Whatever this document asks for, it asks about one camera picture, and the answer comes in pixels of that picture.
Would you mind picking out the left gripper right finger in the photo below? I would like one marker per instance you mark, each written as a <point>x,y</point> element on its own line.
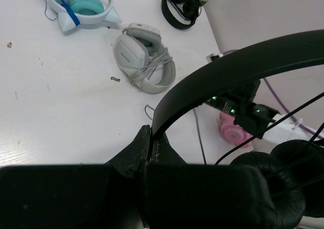
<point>163,153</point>

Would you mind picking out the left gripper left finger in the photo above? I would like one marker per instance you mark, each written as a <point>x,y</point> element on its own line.
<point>129,161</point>

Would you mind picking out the black wired headphones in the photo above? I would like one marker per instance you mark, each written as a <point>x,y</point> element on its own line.
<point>220,196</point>

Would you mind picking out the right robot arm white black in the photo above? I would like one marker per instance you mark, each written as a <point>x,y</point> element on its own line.
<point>240,117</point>

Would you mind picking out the pink headphones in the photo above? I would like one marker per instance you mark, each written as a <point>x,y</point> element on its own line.
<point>231,132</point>

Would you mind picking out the grey white headphones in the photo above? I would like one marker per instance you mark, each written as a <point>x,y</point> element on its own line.
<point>141,55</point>

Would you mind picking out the black headphones far corner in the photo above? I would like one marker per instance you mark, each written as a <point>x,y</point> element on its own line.
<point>189,10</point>

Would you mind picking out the teal white cat-ear headphones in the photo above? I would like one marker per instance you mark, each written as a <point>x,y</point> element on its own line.
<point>70,14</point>

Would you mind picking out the small dark screw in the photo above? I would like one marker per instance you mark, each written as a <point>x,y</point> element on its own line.
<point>115,79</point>

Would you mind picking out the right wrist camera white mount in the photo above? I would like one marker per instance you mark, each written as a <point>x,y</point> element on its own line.
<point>213,57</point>

